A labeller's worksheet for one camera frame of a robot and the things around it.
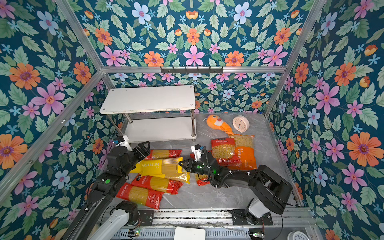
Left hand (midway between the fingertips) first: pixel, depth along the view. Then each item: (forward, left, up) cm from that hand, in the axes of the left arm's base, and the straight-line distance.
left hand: (146, 141), depth 72 cm
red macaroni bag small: (+4, -41, -21) cm, 46 cm away
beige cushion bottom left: (-33, +39, -22) cm, 56 cm away
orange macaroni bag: (+3, -54, -22) cm, 59 cm away
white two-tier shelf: (+47, +9, -29) cm, 56 cm away
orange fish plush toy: (+26, -38, -18) cm, 50 cm away
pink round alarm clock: (+24, -56, -19) cm, 64 cm away
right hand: (-7, -14, -11) cm, 19 cm away
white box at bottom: (-37, -19, -20) cm, 46 cm away
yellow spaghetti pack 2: (-10, -16, -23) cm, 30 cm away
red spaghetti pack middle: (-13, -4, -24) cm, 27 cm away
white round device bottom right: (-41, -68, -22) cm, 82 cm away
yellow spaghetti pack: (-6, -2, -17) cm, 18 cm away
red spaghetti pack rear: (+6, -2, -24) cm, 25 cm away
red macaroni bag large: (-13, -27, -23) cm, 37 cm away
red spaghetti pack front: (-18, +7, -24) cm, 31 cm away
